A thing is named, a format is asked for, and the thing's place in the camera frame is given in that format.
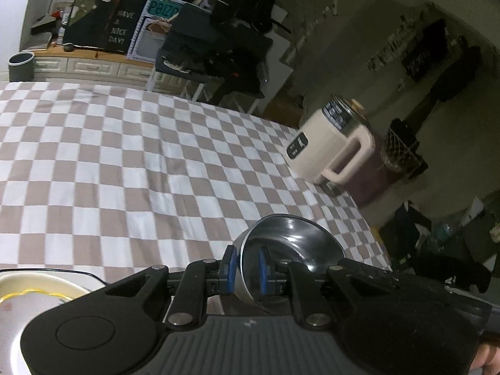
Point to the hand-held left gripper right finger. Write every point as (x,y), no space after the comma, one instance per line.
(264,273)

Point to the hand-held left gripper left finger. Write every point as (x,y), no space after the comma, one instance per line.
(231,269)

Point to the round steel bowl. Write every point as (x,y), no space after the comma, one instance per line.
(297,242)

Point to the yellow rimmed ceramic bowl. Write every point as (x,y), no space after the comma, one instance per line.
(23,304)

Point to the person's right hand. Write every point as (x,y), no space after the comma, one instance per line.
(488,359)

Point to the dark clothes pile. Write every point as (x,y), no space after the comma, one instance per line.
(441,242)

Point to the mauve bin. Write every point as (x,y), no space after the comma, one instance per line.
(371,179)

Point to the checkered tablecloth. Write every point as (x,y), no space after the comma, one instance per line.
(117,164)

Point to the dark clothes on chair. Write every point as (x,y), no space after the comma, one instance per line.
(238,66)

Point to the blue chair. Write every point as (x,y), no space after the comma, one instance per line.
(175,62)

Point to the white framed board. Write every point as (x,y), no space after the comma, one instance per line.
(150,43)

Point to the white drawer cabinet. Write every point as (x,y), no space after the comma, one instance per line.
(93,66)

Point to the black hanging jacket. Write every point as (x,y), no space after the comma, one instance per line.
(250,0)

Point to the teal license plate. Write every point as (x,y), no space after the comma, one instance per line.
(164,7)

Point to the black chalkboard sign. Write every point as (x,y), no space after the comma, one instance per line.
(101,23)

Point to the grey trash bin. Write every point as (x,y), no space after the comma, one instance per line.
(21,66)

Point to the grey flat box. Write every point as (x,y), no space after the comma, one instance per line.
(42,24)

